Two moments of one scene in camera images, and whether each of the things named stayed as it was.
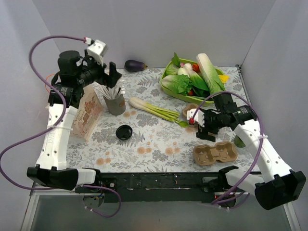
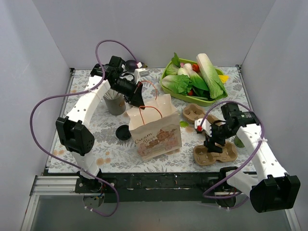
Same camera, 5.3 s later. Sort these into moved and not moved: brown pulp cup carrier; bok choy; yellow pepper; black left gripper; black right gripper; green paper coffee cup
Moved: black right gripper; black left gripper
Not moved: green paper coffee cup; bok choy; brown pulp cup carrier; yellow pepper
